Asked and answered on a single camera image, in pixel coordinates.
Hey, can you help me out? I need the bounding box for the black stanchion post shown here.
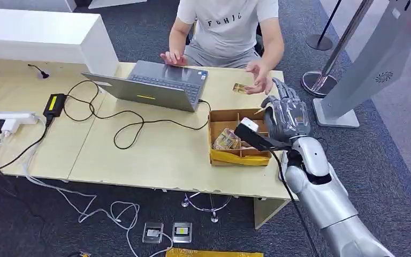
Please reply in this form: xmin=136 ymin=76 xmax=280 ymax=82
xmin=306 ymin=0 xmax=343 ymax=51

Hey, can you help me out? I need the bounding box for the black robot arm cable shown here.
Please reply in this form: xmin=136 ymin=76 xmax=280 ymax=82
xmin=269 ymin=149 xmax=321 ymax=257

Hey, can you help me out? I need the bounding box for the yellow mat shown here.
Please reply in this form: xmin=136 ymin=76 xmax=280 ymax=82
xmin=165 ymin=247 xmax=264 ymax=257

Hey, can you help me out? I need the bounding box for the white plug adapter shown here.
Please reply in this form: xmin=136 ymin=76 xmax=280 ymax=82
xmin=0 ymin=119 xmax=20 ymax=146

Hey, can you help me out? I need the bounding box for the person's right hand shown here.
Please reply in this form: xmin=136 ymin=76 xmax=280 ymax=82
xmin=160 ymin=50 xmax=188 ymax=67

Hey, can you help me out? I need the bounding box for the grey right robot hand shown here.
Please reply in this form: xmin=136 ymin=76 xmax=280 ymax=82
xmin=260 ymin=78 xmax=312 ymax=142

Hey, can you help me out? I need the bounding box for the silver stanchion post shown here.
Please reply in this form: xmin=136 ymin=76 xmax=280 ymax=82
xmin=300 ymin=0 xmax=375 ymax=98

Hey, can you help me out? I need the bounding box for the black adapter mains cable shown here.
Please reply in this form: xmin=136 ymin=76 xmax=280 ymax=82
xmin=0 ymin=116 xmax=52 ymax=176

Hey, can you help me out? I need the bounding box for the desk leg panel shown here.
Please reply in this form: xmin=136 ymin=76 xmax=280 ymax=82
xmin=253 ymin=197 xmax=291 ymax=230

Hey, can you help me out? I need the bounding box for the bundle of cards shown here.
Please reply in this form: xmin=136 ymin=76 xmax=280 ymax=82
xmin=212 ymin=128 xmax=242 ymax=150

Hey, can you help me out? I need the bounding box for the small black cable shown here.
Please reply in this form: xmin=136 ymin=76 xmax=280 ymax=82
xmin=27 ymin=64 xmax=50 ymax=79

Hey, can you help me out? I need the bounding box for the white cabinet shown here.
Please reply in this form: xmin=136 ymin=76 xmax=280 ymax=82
xmin=0 ymin=0 xmax=77 ymax=13

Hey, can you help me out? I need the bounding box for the black plug with cable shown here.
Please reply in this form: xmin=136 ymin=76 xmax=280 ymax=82
xmin=0 ymin=119 xmax=18 ymax=196

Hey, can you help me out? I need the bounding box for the black power adapter yellow label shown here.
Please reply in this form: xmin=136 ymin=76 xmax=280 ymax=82
xmin=42 ymin=93 xmax=67 ymax=118

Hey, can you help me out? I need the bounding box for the grey laptop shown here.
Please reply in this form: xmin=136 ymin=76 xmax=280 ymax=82
xmin=81 ymin=60 xmax=209 ymax=113

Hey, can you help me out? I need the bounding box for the white cable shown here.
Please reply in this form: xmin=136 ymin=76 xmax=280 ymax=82
xmin=22 ymin=118 xmax=174 ymax=257

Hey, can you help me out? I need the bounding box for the silver chair base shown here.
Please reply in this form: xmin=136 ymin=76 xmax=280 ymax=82
xmin=181 ymin=192 xmax=233 ymax=223

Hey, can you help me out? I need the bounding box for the black laptop charger cable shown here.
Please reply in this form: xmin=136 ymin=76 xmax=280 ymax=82
xmin=63 ymin=80 xmax=212 ymax=150

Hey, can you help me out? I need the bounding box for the person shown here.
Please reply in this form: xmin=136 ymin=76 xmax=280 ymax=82
xmin=160 ymin=0 xmax=285 ymax=96

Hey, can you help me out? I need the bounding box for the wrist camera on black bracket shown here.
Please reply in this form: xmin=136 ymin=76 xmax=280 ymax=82
xmin=233 ymin=117 xmax=293 ymax=153

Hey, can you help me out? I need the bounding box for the grey kiosk stand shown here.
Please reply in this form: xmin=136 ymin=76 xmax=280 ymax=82
xmin=312 ymin=0 xmax=411 ymax=129

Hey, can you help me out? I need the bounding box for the floor socket yellow insert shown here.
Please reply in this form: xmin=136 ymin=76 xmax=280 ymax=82
xmin=172 ymin=222 xmax=193 ymax=244

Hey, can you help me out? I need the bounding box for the white furniture panel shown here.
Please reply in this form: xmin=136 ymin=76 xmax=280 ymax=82
xmin=88 ymin=0 xmax=148 ymax=10

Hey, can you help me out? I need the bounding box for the white power strip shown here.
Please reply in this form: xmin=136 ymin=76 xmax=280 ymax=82
xmin=0 ymin=112 xmax=39 ymax=129

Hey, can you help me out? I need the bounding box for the person's hand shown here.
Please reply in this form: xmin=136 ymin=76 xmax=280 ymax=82
xmin=244 ymin=60 xmax=274 ymax=96
xmin=160 ymin=50 xmax=188 ymax=67

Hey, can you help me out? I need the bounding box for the white counter block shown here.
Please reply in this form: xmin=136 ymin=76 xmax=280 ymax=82
xmin=0 ymin=7 xmax=119 ymax=77

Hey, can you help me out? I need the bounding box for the person's left hand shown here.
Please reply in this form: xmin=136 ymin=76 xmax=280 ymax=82
xmin=244 ymin=60 xmax=274 ymax=96

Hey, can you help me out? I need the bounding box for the wooden divided card box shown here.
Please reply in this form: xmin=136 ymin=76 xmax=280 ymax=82
xmin=208 ymin=108 xmax=273 ymax=168

